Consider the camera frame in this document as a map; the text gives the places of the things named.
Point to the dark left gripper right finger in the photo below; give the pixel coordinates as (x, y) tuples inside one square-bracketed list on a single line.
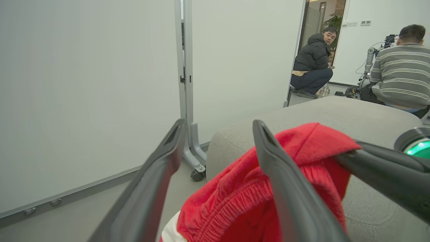
[(299, 208)]

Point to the white wall switch plate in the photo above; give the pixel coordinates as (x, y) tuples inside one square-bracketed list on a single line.
[(366, 23), (351, 23)]

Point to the small black floor object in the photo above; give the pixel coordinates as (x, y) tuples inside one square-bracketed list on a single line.
[(339, 93)]

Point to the grey fabric sofa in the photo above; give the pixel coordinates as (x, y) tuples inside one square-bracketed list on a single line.
[(336, 111)]

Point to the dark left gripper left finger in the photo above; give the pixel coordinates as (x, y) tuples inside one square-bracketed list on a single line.
[(144, 208)]

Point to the person in black jacket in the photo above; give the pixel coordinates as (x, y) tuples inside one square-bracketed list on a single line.
[(312, 57)]

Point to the black caster wheel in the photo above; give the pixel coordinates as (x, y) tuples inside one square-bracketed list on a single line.
[(197, 175)]

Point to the white partition panel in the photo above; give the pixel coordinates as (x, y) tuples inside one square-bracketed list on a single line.
[(242, 64), (84, 94)]

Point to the grey partition stand post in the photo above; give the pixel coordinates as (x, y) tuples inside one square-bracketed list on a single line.
[(188, 84)]

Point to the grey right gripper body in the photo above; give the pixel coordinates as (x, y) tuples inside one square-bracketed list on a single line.
[(415, 141)]

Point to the dark glass door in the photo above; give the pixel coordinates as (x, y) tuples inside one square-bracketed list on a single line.
[(314, 23)]

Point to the small grey panel glide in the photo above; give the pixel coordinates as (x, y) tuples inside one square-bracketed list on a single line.
[(55, 202), (29, 211)]

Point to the green potted plant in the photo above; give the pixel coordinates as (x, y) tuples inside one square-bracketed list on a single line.
[(334, 23)]

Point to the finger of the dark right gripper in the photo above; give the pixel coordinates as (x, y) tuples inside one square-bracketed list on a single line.
[(396, 185), (396, 156)]

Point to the person in striped sweater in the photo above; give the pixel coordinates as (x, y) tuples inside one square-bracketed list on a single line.
[(403, 74)]

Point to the grey background robot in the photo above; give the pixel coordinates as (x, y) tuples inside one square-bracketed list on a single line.
[(369, 60)]

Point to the red and white clothing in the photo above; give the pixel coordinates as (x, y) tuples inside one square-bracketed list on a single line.
[(235, 201)]

